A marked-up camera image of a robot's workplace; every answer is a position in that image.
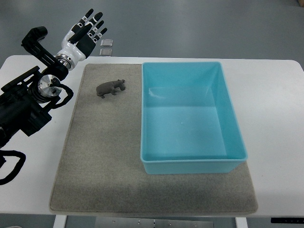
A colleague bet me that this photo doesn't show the lower silver floor plate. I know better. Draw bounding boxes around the lower silver floor plate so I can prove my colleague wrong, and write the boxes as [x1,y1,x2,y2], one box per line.
[99,48,113,57]

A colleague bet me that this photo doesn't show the upper silver floor plate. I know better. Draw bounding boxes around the upper silver floor plate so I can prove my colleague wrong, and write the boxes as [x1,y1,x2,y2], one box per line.
[100,39,114,47]

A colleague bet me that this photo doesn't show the grey felt mat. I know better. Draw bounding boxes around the grey felt mat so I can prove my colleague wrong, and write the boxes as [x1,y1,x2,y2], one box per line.
[49,64,258,217]

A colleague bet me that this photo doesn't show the silver floor plate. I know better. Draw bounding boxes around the silver floor plate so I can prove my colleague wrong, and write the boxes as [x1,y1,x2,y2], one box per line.
[100,39,114,47]
[99,48,113,57]

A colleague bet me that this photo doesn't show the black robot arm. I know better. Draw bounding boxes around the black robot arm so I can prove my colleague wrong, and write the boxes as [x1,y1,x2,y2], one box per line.
[0,26,74,146]

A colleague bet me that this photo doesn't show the brown toy hippo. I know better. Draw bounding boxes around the brown toy hippo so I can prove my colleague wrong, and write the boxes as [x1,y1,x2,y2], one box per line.
[96,79,126,98]

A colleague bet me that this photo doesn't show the black sleeved cable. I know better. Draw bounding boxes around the black sleeved cable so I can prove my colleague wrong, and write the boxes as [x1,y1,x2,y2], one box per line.
[0,150,27,186]

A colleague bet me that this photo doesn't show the metal table base plate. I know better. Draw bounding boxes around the metal table base plate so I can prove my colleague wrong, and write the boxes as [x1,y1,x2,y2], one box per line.
[95,218,214,228]

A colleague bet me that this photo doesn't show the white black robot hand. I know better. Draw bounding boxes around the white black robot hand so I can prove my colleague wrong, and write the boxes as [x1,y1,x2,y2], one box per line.
[56,9,107,71]

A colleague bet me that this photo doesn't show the black table control panel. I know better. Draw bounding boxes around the black table control panel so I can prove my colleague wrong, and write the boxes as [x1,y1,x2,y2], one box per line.
[271,217,304,224]

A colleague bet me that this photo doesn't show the blue plastic box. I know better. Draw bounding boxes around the blue plastic box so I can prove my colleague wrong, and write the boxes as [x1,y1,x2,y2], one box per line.
[141,62,247,174]

